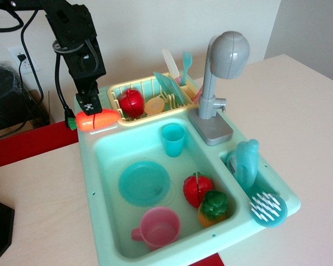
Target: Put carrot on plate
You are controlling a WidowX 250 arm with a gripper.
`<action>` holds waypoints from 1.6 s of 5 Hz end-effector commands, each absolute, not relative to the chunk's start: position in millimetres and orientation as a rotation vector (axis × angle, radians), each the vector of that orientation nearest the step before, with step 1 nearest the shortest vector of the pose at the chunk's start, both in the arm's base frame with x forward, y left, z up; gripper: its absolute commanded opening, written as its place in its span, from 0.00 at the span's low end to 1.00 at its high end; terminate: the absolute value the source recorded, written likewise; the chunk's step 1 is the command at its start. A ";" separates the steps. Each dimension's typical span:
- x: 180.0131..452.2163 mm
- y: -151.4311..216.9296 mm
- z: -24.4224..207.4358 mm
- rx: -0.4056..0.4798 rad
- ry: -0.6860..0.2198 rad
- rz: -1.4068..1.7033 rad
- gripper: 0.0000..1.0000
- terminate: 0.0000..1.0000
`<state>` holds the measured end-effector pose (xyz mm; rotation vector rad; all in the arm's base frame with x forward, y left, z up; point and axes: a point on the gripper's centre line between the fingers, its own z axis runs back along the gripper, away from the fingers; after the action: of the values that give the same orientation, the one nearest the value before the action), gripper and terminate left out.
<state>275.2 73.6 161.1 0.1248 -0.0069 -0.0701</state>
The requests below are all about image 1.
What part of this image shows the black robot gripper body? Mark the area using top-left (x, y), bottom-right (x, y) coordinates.
top-left (46, 4), bottom-right (106, 96)

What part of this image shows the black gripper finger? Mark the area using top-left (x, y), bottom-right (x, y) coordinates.
top-left (75, 93), bottom-right (92, 116)
top-left (89, 93), bottom-right (102, 114)

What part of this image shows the orange toy carrot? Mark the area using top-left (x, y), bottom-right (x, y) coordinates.
top-left (68, 109), bottom-right (120, 132)

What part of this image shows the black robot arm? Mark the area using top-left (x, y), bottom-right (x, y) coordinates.
top-left (0, 1), bottom-right (106, 116)

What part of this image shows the teal plate in rack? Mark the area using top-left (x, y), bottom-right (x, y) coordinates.
top-left (154, 72), bottom-right (185, 105)

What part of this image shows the teal toy plate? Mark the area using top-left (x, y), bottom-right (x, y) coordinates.
top-left (118, 161), bottom-right (170, 206)

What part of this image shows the red toy apple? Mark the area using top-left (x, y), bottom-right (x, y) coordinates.
top-left (118, 89), bottom-right (144, 118)

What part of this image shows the yellow dish drying rack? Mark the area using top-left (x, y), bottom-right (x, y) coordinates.
top-left (107, 76), bottom-right (200, 126)

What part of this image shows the yellow toy lemon slice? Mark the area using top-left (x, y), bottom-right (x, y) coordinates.
top-left (144, 97), bottom-right (165, 116)

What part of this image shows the black plastic bag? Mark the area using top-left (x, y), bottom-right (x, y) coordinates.
top-left (0, 65), bottom-right (49, 130)

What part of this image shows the white toy knife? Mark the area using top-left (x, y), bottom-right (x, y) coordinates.
top-left (162, 49), bottom-right (180, 79)

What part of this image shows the teal toy cup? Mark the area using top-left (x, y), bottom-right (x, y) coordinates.
top-left (162, 124), bottom-right (185, 157)

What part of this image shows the pink toy utensil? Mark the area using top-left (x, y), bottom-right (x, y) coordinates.
top-left (177, 78), bottom-right (203, 104)

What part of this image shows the teal toy fork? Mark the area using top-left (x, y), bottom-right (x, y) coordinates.
top-left (180, 51), bottom-right (193, 86)

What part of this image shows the mint green toy sink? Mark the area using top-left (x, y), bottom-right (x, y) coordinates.
top-left (73, 76), bottom-right (301, 265)

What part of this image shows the red toy strawberry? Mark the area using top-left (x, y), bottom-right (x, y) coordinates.
top-left (183, 172), bottom-right (214, 208)

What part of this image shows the grey toy faucet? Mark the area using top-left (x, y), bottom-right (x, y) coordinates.
top-left (188, 31), bottom-right (250, 146)

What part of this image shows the pink toy mug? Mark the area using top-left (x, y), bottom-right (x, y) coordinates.
top-left (131, 207), bottom-right (181, 251)

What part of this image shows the teal dish soap bottle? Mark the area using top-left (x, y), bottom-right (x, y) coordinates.
top-left (225, 139), bottom-right (259, 191)

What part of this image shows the teal dish brush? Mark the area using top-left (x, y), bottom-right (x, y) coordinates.
top-left (249, 187), bottom-right (288, 228)

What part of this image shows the black cable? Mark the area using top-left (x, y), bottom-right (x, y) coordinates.
top-left (0, 8), bottom-right (76, 129)

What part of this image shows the white wall outlet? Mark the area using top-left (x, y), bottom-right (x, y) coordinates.
top-left (6, 45), bottom-right (40, 74)

